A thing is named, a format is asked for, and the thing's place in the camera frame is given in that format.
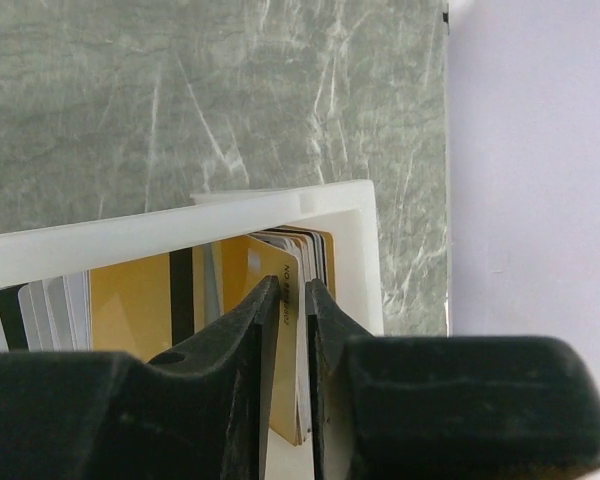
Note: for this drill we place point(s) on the stack of cards in tray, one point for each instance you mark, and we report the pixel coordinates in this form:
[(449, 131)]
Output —
[(147, 305)]

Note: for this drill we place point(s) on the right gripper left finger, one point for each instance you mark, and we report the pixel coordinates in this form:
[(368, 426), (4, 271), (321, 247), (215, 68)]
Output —
[(199, 410)]

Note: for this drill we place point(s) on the gold numbered credit card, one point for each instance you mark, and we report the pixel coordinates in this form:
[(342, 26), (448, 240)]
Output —
[(287, 350)]

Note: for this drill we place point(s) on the white plastic card tray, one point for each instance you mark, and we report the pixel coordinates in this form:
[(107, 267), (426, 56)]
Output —
[(346, 210)]

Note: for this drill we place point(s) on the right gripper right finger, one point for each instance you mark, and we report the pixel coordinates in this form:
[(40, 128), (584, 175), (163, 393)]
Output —
[(502, 407)]

